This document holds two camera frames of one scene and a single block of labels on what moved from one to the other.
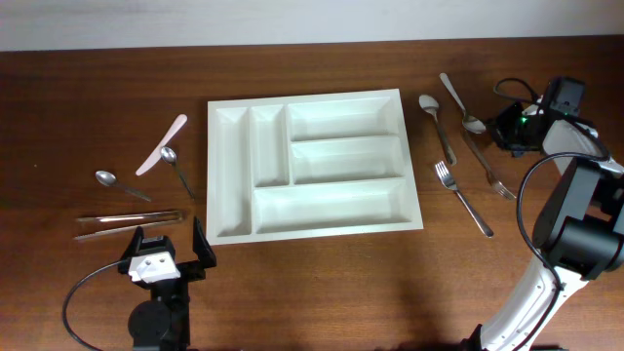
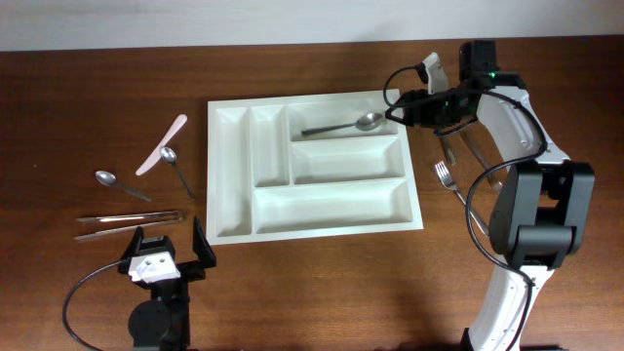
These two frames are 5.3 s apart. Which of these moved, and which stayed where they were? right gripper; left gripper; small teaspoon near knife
Moved: right gripper
Stayed: small teaspoon near knife; left gripper
